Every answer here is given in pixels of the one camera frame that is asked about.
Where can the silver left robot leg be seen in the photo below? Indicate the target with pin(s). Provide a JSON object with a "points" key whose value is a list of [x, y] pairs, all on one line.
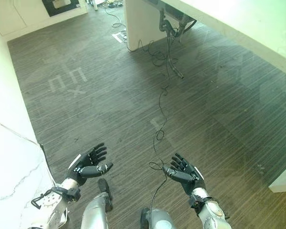
{"points": [[99, 205]]}

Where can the black under-counter pipe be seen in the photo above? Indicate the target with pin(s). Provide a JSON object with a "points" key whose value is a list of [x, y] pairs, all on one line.
{"points": [[171, 22]]}

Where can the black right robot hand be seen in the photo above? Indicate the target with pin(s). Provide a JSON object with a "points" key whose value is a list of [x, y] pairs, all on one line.
{"points": [[184, 173]]}

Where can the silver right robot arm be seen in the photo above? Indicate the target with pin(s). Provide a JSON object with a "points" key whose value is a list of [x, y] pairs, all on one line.
{"points": [[211, 210]]}

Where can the white cabinet with black panel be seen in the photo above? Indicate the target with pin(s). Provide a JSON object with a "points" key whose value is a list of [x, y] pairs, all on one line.
{"points": [[38, 12]]}

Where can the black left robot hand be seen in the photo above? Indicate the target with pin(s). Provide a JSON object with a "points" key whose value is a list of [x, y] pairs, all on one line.
{"points": [[85, 164]]}

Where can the silver robot leg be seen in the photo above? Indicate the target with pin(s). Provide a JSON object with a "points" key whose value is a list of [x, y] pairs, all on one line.
{"points": [[157, 218], [99, 205]]}

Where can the white marble counter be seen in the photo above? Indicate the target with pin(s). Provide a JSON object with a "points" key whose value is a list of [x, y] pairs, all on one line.
{"points": [[12, 143]]}

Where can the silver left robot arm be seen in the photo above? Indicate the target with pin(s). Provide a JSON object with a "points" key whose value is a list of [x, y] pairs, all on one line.
{"points": [[51, 206]]}

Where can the silver right robot leg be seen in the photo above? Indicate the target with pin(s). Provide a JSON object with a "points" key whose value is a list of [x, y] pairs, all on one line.
{"points": [[157, 218]]}

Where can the white kitchen island counter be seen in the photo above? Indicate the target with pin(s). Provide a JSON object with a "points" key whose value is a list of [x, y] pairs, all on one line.
{"points": [[205, 21]]}

